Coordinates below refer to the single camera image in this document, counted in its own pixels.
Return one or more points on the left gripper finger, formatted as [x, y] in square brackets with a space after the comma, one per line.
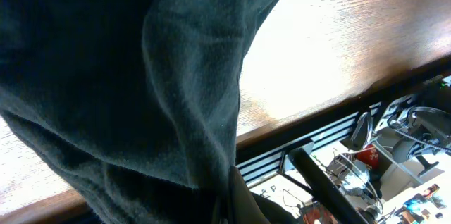
[243, 199]

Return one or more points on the dark green t-shirt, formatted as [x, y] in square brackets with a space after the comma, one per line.
[59, 55]

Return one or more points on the black table leg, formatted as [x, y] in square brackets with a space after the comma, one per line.
[323, 189]

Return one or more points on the red round object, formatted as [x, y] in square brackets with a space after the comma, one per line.
[369, 156]

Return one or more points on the black table frame rail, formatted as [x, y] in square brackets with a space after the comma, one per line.
[317, 125]

